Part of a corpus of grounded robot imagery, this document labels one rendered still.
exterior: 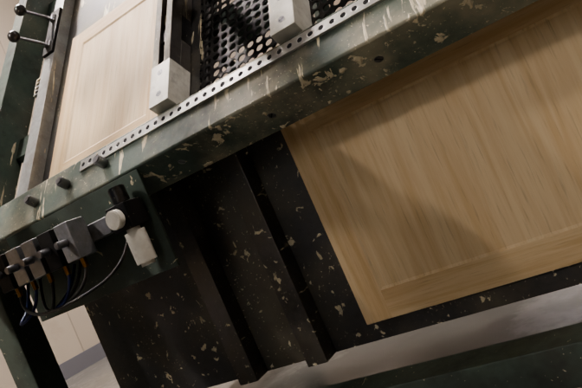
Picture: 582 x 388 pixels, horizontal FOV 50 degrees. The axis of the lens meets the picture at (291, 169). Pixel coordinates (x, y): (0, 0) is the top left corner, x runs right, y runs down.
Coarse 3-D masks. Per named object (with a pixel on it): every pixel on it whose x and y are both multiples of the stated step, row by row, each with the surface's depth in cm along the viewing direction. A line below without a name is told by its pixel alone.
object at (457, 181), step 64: (576, 0) 118; (448, 64) 130; (512, 64) 125; (576, 64) 120; (320, 128) 146; (384, 128) 139; (448, 128) 133; (512, 128) 127; (576, 128) 122; (320, 192) 148; (384, 192) 142; (448, 192) 135; (512, 192) 129; (576, 192) 124; (384, 256) 144; (448, 256) 138; (512, 256) 131; (576, 256) 126
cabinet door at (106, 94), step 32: (128, 0) 185; (96, 32) 189; (128, 32) 177; (96, 64) 181; (128, 64) 169; (64, 96) 184; (96, 96) 172; (128, 96) 162; (64, 128) 175; (96, 128) 165; (128, 128) 154; (64, 160) 168
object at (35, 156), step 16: (64, 0) 210; (64, 16) 207; (64, 32) 204; (64, 48) 201; (48, 64) 195; (48, 80) 190; (48, 96) 188; (48, 112) 186; (32, 128) 183; (48, 128) 183; (32, 144) 178; (48, 144) 181; (32, 160) 174; (32, 176) 172
